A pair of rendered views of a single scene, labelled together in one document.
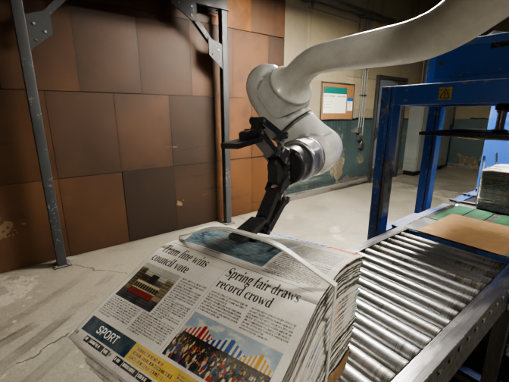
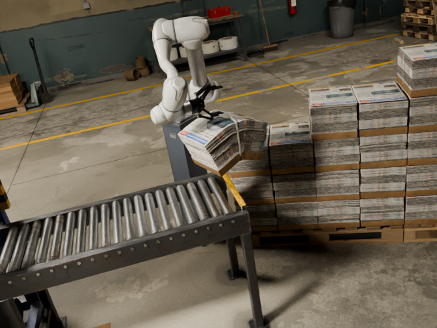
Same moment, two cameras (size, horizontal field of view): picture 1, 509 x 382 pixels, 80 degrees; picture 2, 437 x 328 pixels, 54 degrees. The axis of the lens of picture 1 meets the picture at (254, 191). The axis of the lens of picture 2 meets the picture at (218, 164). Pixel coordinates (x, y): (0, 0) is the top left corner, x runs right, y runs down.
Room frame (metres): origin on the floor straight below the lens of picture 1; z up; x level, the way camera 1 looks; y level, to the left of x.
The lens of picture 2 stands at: (2.49, 1.03, 2.01)
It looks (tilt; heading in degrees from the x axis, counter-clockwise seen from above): 26 degrees down; 208
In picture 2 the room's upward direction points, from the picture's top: 10 degrees counter-clockwise
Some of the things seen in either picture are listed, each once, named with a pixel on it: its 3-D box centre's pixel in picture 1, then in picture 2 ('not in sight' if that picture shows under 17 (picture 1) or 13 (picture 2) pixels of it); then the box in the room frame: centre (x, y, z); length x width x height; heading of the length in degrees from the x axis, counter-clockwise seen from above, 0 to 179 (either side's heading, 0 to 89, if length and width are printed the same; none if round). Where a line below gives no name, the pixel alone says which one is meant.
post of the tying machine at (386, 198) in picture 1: (378, 220); not in sight; (1.75, -0.76, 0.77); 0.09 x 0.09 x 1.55; 38
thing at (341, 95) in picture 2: not in sight; (331, 95); (-0.28, 0.48, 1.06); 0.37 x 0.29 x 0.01; 14
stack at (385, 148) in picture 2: not in sight; (315, 183); (-0.24, 0.34, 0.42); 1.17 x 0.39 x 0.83; 105
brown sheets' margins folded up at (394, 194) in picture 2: not in sight; (315, 185); (-0.24, 0.35, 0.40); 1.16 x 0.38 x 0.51; 105
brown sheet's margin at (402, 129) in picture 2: not in sight; (377, 120); (-0.35, 0.76, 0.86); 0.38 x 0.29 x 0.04; 16
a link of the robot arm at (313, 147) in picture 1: (299, 159); (184, 109); (0.63, -0.10, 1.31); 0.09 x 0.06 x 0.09; 58
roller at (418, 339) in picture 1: (359, 308); (140, 217); (0.89, -0.35, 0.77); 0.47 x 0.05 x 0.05; 38
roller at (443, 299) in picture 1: (398, 282); (93, 229); (1.04, -0.56, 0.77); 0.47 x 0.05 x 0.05; 38
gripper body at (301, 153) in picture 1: (283, 167); (196, 105); (0.57, -0.06, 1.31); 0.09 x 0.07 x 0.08; 148
